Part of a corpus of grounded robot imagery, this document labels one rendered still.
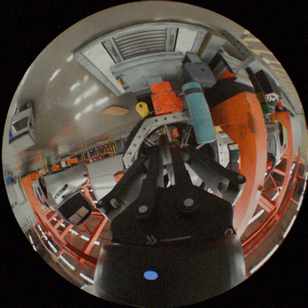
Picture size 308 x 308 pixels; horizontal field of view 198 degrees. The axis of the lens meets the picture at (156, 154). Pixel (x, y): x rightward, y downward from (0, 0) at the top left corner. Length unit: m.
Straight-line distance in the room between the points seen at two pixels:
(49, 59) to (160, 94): 0.83
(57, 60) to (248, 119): 1.17
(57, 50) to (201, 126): 0.93
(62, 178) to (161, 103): 2.54
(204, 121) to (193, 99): 0.10
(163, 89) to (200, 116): 0.24
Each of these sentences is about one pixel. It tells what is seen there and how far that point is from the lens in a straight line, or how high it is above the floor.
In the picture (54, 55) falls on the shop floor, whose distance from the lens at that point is 0.82.
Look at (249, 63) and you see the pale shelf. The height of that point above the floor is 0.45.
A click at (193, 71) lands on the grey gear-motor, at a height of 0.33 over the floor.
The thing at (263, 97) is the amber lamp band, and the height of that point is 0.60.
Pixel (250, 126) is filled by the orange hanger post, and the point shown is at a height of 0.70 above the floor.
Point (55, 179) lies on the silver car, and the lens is 2.67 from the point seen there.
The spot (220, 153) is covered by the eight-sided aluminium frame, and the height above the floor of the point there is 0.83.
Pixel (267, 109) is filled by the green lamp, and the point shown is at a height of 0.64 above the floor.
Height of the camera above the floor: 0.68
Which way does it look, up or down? 8 degrees up
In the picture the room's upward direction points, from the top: 167 degrees clockwise
